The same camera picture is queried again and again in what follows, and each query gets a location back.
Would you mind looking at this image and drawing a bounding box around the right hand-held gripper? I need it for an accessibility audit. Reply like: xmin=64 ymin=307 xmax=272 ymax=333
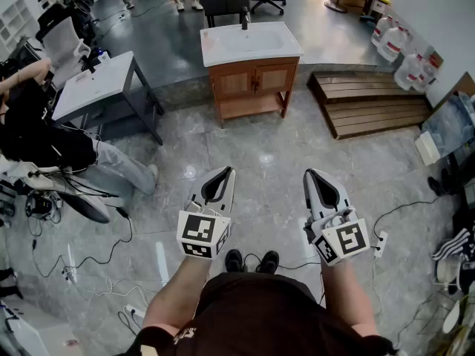
xmin=302 ymin=168 xmax=371 ymax=267

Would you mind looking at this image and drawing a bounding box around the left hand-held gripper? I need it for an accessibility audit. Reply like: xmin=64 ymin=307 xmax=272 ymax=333
xmin=177 ymin=166 xmax=237 ymax=261

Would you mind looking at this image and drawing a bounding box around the person's right forearm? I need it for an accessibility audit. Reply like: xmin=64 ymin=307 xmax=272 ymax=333
xmin=318 ymin=260 xmax=379 ymax=339

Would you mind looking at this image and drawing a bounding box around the person's left forearm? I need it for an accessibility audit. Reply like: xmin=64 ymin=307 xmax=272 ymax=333
xmin=142 ymin=254 xmax=213 ymax=339

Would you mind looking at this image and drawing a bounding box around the wooden sink cabinet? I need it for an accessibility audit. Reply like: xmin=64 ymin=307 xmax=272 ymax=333
xmin=207 ymin=56 xmax=301 ymax=125

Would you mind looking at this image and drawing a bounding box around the person's left black shoe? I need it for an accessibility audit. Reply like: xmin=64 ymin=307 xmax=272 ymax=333
xmin=224 ymin=248 xmax=244 ymax=274

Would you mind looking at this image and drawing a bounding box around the person's black shoe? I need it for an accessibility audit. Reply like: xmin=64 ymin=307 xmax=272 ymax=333
xmin=224 ymin=248 xmax=244 ymax=274
xmin=255 ymin=250 xmax=281 ymax=274

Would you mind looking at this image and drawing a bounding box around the white power strip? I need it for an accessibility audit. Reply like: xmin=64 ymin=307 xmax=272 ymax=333
xmin=123 ymin=303 xmax=148 ymax=320
xmin=373 ymin=230 xmax=389 ymax=258

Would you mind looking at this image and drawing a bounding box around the person's right black shoe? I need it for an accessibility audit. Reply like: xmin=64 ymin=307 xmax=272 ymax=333
xmin=255 ymin=250 xmax=281 ymax=274

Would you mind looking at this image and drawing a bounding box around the wooden slatted step platform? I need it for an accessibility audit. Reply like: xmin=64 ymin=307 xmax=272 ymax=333
xmin=306 ymin=70 xmax=434 ymax=141

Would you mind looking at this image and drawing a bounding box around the white flat box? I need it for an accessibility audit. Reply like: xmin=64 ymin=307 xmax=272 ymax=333
xmin=414 ymin=131 xmax=442 ymax=168

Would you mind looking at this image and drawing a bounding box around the white and black office chair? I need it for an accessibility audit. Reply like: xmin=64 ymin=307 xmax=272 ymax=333
xmin=0 ymin=161 xmax=112 ymax=225

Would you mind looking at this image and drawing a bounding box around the person's black shirt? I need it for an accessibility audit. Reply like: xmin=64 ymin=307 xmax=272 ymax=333
xmin=124 ymin=271 xmax=396 ymax=356

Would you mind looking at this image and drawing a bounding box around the black and white striped cloth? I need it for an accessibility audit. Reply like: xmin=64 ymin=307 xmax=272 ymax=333
xmin=431 ymin=228 xmax=475 ymax=262

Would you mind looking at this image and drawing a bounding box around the plastic-wrapped framed panel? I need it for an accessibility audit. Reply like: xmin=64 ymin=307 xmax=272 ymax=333
xmin=420 ymin=71 xmax=475 ymax=159

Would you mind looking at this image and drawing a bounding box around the clear water jug red label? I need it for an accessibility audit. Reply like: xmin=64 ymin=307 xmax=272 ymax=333
xmin=370 ymin=15 xmax=393 ymax=47
xmin=376 ymin=23 xmax=409 ymax=65
xmin=393 ymin=51 xmax=425 ymax=91
xmin=412 ymin=54 xmax=439 ymax=94

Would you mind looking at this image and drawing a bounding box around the white ceramic sink basin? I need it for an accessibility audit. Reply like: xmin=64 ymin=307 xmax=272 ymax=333
xmin=200 ymin=22 xmax=305 ymax=68

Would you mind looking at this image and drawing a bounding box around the grey-framed white vanity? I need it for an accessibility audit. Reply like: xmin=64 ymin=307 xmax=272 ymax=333
xmin=50 ymin=50 xmax=166 ymax=146

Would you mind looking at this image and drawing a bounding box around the white mesh office chair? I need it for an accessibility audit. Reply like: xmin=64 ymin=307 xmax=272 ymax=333
xmin=39 ymin=15 xmax=93 ymax=90

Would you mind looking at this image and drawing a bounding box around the white shelf unit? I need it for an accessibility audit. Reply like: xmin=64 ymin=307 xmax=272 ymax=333
xmin=0 ymin=0 xmax=40 ymax=51

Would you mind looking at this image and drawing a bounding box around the black floor cable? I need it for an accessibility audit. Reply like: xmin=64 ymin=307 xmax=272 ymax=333
xmin=31 ymin=208 xmax=134 ymax=278
xmin=372 ymin=196 xmax=443 ymax=237

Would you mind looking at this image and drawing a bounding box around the bundle of black cables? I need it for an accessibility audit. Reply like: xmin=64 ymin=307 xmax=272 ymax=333
xmin=24 ymin=191 xmax=62 ymax=222

